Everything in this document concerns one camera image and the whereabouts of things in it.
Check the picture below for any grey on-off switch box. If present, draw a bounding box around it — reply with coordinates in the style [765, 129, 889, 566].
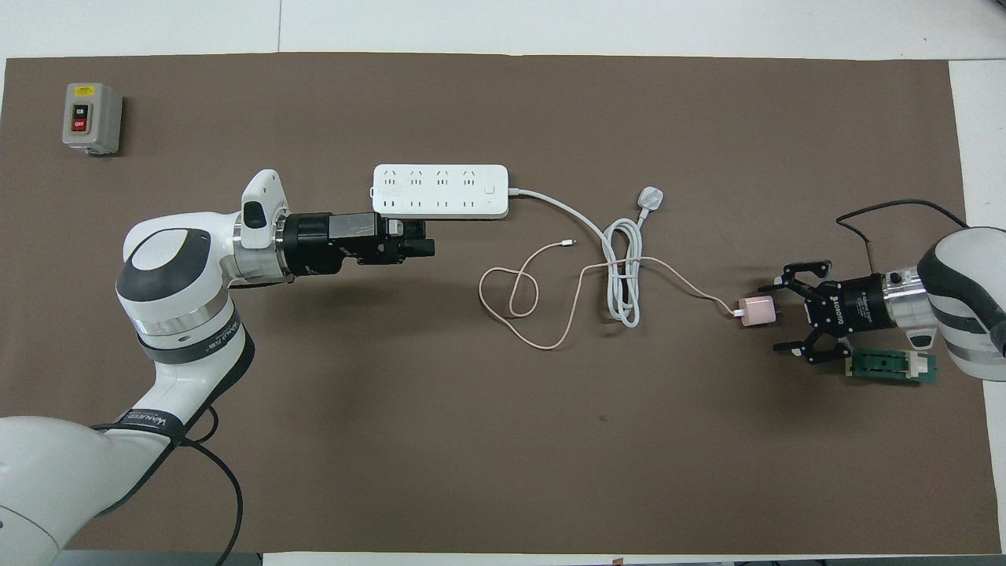
[61, 82, 124, 156]

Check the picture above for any white power cord with plug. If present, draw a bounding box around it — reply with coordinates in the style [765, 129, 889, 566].
[507, 185, 666, 329]

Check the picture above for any pink charger cable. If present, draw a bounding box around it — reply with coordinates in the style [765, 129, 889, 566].
[479, 238, 740, 352]

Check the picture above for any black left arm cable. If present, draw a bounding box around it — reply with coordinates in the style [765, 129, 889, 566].
[90, 404, 245, 566]

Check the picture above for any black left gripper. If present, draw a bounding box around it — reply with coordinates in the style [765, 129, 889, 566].
[281, 212, 437, 277]

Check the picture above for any pink charger block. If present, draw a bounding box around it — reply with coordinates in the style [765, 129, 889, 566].
[734, 296, 778, 328]

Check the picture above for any brown table mat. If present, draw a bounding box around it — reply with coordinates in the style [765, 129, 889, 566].
[0, 52, 993, 556]

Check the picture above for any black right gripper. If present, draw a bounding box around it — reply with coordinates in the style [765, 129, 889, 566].
[758, 259, 891, 366]

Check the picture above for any white power strip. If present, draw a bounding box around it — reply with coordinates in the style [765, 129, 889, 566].
[370, 163, 511, 221]

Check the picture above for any green circuit board module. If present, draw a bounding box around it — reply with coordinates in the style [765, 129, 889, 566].
[844, 345, 940, 388]

